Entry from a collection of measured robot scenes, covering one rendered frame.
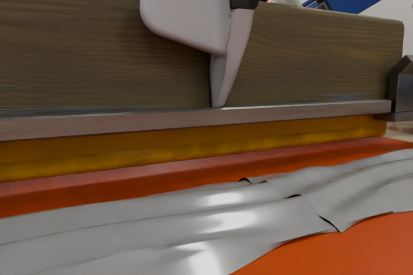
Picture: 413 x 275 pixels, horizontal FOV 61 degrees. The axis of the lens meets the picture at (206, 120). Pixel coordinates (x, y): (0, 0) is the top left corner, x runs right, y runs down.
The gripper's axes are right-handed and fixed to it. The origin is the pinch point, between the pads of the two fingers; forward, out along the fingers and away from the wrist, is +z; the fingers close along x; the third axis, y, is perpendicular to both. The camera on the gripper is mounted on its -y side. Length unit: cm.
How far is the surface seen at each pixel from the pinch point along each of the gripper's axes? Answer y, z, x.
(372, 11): -200, -39, -135
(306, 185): -1.6, 4.9, 7.1
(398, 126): -24.8, 5.1, -2.8
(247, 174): -1.0, 5.3, 3.0
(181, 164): 1.6, 5.3, -0.9
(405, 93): -16.3, 1.0, 2.8
